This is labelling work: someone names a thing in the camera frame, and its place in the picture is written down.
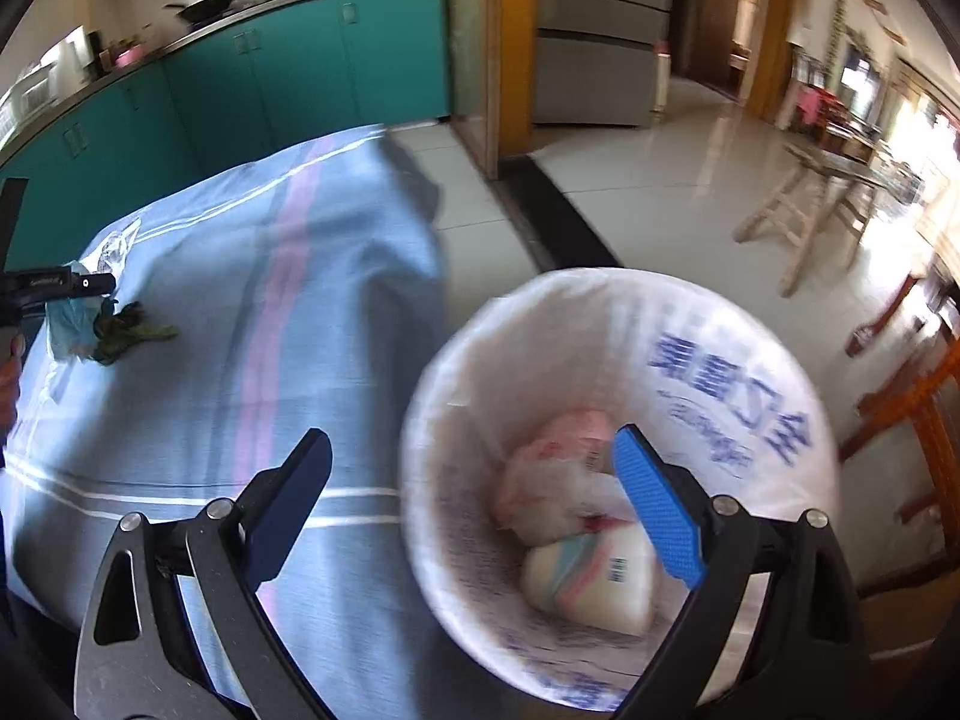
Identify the blue striped tablecloth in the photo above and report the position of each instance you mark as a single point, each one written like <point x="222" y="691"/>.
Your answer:
<point x="225" y="360"/>

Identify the black wok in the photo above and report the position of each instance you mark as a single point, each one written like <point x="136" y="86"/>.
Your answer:
<point x="206" y="7"/>

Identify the blue face mask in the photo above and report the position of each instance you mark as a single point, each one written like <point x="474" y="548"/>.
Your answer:
<point x="71" y="322"/>

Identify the teal kitchen cabinets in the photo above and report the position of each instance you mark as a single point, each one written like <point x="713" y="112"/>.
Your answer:
<point x="300" y="67"/>

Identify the orange wooden chair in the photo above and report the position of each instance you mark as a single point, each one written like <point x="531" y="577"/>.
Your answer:
<point x="922" y="405"/>

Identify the white dish rack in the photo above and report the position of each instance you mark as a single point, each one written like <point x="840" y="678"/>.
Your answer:
<point x="26" y="97"/>

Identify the grey kitchen countertop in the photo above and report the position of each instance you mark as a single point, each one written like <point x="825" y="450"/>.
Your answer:
<point x="97" y="86"/>

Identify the hanging pink clothes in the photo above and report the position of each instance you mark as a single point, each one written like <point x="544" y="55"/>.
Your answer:
<point x="810" y="105"/>

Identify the person's left hand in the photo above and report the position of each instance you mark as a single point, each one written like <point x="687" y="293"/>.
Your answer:
<point x="7" y="390"/>

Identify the white electric kettle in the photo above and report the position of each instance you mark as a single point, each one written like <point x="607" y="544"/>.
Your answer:
<point x="75" y="60"/>

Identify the grey refrigerator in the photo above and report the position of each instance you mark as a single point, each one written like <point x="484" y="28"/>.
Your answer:
<point x="600" y="30"/>

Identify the pink bowl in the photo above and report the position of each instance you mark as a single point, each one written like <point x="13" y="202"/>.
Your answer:
<point x="129" y="56"/>

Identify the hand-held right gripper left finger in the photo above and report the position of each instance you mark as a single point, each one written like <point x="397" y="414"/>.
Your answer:
<point x="289" y="510"/>

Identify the pink plastic packaging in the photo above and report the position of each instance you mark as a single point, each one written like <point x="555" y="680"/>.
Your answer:
<point x="559" y="439"/>

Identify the white striped paper cup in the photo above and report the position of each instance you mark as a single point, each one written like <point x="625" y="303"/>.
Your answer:
<point x="592" y="585"/>

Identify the trash bin with white liner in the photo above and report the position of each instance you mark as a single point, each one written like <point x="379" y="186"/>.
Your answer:
<point x="465" y="540"/>

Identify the wooden framed glass door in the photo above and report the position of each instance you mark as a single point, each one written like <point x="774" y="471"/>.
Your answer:
<point x="502" y="52"/>

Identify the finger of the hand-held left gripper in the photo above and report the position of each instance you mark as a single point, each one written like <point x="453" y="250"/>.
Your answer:
<point x="11" y="225"/>
<point x="67" y="283"/>

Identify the green vegetable scraps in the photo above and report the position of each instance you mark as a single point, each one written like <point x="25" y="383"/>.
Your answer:
<point x="127" y="337"/>

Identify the wooden stool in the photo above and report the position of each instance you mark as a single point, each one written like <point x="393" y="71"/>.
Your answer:
<point x="806" y="202"/>

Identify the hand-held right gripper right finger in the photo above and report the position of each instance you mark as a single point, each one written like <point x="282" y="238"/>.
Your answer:
<point x="660" y="510"/>

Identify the brown room door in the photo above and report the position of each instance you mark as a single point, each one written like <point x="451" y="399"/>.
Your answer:
<point x="720" y="22"/>

